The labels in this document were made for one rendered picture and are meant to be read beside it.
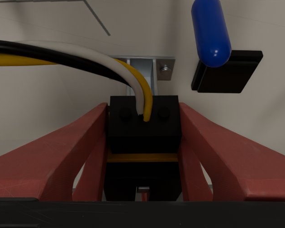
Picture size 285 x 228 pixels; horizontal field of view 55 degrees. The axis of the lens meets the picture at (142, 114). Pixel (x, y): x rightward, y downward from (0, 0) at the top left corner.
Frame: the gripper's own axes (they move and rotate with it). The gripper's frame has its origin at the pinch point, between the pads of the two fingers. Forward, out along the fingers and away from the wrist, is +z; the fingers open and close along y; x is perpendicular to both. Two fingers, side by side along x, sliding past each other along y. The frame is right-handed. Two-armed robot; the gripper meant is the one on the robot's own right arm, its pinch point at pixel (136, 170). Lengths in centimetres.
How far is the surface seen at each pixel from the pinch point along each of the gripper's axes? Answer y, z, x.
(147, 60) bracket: -0.3, 2.3, -11.6
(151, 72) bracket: -0.7, 2.1, -10.7
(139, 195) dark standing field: -6, 42, 110
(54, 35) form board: 5.6, 2.2, -13.3
